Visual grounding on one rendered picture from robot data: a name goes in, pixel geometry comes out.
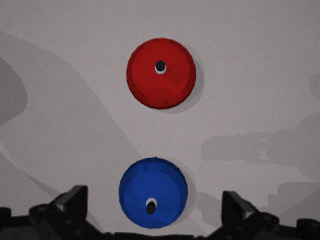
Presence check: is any blue dome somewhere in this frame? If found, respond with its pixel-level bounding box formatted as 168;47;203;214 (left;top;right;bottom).
119;157;188;229

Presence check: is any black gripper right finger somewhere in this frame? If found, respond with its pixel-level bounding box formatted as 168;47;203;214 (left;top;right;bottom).
193;191;320;240

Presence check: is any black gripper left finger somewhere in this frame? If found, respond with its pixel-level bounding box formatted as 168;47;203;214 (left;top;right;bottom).
0;185;120;240

